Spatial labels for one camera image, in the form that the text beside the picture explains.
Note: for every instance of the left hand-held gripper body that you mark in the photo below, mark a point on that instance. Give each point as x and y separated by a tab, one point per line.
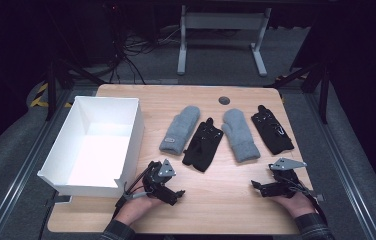
157	178

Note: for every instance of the white desk frame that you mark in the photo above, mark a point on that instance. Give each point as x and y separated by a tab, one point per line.
222	21

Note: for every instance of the round grey table grommet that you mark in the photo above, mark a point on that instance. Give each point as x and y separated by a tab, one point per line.
224	100

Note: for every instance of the plain grey mitten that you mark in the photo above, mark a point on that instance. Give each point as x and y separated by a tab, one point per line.
241	136

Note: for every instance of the person's left hand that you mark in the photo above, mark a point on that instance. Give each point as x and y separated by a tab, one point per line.
139	207

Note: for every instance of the white box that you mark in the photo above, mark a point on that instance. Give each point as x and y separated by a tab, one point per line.
102	150

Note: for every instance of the aluminium floor rail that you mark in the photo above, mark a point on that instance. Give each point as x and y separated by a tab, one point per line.
26	166
342	166

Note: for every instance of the yellow black hazard tape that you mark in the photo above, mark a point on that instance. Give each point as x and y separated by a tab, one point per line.
39	98

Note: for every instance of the black metal stand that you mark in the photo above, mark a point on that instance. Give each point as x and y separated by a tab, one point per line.
322	90
52	86

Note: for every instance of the person's right hand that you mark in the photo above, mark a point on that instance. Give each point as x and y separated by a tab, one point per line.
296	205

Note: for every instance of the black glove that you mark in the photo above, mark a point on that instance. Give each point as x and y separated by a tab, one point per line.
272	133
202	145

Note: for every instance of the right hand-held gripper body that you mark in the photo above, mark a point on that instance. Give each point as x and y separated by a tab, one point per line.
287	178

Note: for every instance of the grey mitten with label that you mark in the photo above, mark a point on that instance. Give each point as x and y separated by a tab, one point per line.
180	128

